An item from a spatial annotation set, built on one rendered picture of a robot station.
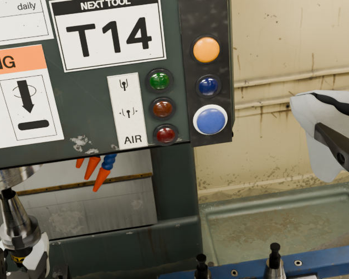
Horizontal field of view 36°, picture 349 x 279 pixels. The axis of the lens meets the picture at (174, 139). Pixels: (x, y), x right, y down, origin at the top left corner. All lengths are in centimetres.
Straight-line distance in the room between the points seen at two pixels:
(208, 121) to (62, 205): 94
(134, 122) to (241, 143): 133
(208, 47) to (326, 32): 125
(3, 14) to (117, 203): 99
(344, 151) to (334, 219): 163
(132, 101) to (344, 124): 23
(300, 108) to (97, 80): 21
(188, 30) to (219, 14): 3
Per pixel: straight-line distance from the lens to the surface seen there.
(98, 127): 56
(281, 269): 84
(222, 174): 193
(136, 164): 137
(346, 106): 43
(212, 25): 52
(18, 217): 89
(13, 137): 57
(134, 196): 144
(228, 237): 190
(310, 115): 41
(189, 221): 154
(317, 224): 197
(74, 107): 55
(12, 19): 52
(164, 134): 56
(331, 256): 96
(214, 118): 56
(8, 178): 77
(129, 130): 56
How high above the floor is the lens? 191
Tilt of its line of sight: 33 degrees down
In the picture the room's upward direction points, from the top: 6 degrees counter-clockwise
